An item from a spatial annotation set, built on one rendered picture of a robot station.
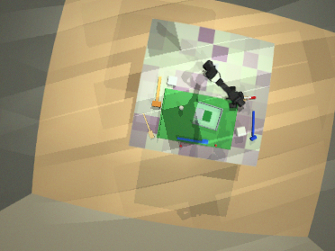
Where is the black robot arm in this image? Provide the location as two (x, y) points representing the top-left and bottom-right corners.
(203, 60), (246, 107)

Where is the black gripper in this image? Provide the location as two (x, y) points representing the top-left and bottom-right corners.
(229, 86), (237, 108)

